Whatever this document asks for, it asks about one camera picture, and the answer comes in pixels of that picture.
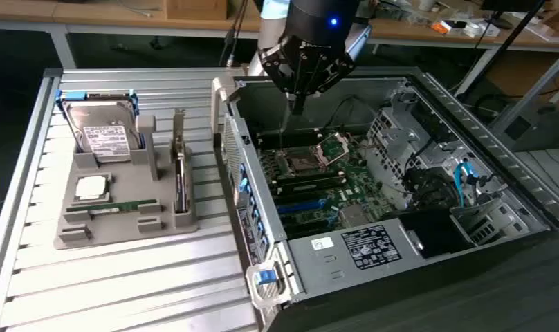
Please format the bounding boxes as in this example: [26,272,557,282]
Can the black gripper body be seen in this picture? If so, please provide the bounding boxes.
[281,0,354,58]

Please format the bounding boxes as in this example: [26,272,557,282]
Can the graphics card with metal bracket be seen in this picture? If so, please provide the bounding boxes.
[170,107,193,214]

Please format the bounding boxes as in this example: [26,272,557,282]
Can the metal socket cover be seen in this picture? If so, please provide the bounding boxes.
[309,132,352,163]

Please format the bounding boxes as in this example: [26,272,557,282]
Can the brown cardboard box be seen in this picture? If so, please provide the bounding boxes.
[162,0,228,21]

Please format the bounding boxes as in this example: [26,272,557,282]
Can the CPU socket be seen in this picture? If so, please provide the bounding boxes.
[278,148,322,174]

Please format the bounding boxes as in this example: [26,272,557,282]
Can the perforated case fan grille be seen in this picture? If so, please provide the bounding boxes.
[216,113,261,209]

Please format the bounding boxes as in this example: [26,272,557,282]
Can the small orange box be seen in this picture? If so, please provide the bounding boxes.
[429,19,468,35]

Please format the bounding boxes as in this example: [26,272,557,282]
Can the green motherboard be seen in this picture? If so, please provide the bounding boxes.
[256,130,413,240]

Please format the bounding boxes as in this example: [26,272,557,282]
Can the small white box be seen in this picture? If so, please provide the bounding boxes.
[461,20,503,39]

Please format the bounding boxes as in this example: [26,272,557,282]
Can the black slanted pole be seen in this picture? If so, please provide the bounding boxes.
[451,0,545,98]

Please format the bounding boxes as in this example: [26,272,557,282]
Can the silver chipset heat sink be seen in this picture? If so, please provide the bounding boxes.
[338,205,372,226]

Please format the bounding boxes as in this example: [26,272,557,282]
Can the hard disk in blue carrier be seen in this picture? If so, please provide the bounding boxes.
[54,89,145,164]

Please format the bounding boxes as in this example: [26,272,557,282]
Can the black expansion slot blue latch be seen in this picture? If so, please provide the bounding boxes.
[282,220,341,238]

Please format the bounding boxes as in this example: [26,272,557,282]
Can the green RAM stick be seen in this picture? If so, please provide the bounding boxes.
[69,199,158,214]

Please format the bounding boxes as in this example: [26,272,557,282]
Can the silver CPU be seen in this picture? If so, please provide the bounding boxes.
[73,175,111,202]

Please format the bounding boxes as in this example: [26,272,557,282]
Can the grey metal disk bay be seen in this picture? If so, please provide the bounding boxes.
[447,198,531,243]

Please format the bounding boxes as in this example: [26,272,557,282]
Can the grey printed parts rack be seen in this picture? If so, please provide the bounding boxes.
[51,113,201,250]

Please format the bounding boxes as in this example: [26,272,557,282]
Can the grey power supply unit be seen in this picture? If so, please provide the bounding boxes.
[285,221,429,295]

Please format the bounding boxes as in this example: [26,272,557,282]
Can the clear latch with blue tab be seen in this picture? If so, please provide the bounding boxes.
[244,261,292,309]

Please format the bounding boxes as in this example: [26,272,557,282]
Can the open PC case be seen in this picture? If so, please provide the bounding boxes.
[210,66,559,332]

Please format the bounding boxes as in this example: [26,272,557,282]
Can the black hanging cable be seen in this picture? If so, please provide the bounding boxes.
[222,0,249,67]

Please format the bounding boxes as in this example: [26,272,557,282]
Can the wooden desk grey frame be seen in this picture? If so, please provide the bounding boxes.
[0,0,261,70]
[365,0,559,53]

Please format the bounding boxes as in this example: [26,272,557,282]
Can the black wire bundle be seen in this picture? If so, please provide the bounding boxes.
[401,162,456,212]

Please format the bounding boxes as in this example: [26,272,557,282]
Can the blue disk wire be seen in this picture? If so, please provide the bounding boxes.
[451,160,480,209]

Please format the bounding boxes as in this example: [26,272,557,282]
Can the aluminium profile frame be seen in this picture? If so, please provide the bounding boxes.
[488,57,559,154]

